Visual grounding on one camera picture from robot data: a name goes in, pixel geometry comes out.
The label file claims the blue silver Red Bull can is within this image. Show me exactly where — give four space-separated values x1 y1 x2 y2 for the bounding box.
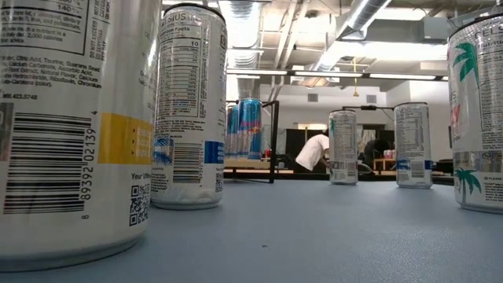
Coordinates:
237 97 264 160
226 105 240 159

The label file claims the white Celsius can blue band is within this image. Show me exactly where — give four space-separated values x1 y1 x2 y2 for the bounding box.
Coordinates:
394 101 434 189
149 2 229 211

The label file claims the white Celsius can yellow band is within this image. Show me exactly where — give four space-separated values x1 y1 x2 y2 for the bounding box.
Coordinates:
0 0 163 273

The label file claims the black cabinet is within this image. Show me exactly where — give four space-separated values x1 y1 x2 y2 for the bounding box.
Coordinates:
285 128 331 174

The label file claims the person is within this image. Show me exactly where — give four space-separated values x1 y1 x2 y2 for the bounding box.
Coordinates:
294 128 331 174
363 137 395 171

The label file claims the long ceiling light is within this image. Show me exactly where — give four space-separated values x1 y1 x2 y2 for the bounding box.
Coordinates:
226 69 290 76
369 73 437 81
294 71 365 78

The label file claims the white Celsius Peach Vibe can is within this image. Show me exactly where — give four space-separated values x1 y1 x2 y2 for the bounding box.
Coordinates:
328 109 359 186
446 15 503 215

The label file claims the blue table mat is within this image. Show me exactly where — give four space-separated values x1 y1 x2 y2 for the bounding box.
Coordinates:
0 178 503 283

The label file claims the black metal bar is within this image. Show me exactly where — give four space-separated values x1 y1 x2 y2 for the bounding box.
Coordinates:
340 104 396 112

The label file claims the wooden shelf black metal frame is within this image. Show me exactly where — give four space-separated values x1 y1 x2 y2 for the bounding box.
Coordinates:
222 100 281 185

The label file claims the yellow hanging cord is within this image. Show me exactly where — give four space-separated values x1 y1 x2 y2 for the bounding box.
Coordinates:
352 57 360 98

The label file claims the silver ribbed air duct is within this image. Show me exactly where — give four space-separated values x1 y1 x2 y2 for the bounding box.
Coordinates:
218 0 263 101

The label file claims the silver round air duct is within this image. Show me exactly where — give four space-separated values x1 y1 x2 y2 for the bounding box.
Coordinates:
312 0 394 72

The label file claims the grey rectangular air duct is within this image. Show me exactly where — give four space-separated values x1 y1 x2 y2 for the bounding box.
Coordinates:
336 16 450 45

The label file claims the black table frame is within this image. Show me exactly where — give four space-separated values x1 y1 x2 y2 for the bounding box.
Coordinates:
222 167 457 186

